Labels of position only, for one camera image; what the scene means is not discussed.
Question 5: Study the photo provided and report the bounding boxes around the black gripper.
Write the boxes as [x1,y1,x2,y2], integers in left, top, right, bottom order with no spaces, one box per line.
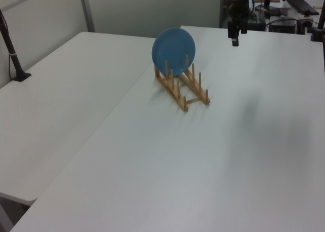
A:
[227,10,248,47]

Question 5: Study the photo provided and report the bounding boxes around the blue round plate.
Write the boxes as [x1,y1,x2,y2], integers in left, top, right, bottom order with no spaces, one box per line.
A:
[151,27,197,76]

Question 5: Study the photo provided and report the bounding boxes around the wooden plate rack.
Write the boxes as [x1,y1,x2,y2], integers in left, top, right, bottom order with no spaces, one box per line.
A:
[154,54,211,113]

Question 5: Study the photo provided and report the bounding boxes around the black monitor stand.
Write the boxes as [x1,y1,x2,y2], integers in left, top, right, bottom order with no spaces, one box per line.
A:
[258,0,281,17]

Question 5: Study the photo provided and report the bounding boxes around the black electronics box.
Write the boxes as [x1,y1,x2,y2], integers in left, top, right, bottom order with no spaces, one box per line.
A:
[268,18,298,34]

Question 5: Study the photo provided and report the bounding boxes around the black computer keyboard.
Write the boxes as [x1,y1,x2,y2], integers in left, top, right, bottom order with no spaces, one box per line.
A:
[285,0,319,16]

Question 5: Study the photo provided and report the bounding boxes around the black pole with table clamp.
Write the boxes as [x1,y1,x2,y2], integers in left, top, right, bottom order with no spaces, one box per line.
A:
[310,5,325,43]

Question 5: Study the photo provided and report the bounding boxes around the blue cable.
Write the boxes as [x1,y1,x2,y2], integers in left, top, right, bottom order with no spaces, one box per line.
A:
[246,0,257,15]

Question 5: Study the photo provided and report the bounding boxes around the black camera pole with clamp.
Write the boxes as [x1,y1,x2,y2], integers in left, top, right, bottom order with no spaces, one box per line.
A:
[0,9,32,82]

